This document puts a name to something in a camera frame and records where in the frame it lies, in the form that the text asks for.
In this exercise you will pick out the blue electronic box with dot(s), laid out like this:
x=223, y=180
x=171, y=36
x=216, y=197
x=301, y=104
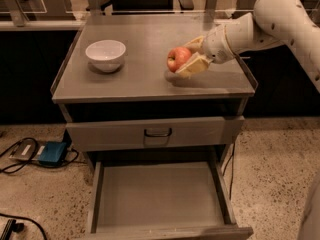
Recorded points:
x=52, y=153

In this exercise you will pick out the grey metal drawer cabinet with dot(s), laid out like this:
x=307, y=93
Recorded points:
x=141, y=88

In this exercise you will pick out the red apple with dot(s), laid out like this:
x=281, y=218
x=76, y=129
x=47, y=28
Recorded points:
x=177, y=57

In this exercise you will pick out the white ledge rail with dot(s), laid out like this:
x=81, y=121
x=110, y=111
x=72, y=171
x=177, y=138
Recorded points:
x=42, y=25

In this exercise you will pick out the closed grey top drawer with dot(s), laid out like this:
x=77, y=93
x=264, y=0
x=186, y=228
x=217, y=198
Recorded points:
x=129, y=134

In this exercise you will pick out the open grey middle drawer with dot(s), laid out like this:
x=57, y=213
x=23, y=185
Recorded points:
x=166, y=201

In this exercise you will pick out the white ceramic bowl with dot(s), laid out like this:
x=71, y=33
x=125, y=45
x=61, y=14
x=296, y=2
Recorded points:
x=106, y=55

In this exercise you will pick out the grey power adapter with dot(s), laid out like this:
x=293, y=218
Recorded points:
x=27, y=150

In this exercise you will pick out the black device at corner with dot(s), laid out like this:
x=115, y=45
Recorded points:
x=16, y=224

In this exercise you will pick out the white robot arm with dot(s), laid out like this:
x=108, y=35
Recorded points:
x=271, y=23

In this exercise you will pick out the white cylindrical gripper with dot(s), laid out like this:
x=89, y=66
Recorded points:
x=215, y=46

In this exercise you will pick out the black drawer handle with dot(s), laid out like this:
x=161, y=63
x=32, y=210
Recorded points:
x=158, y=132

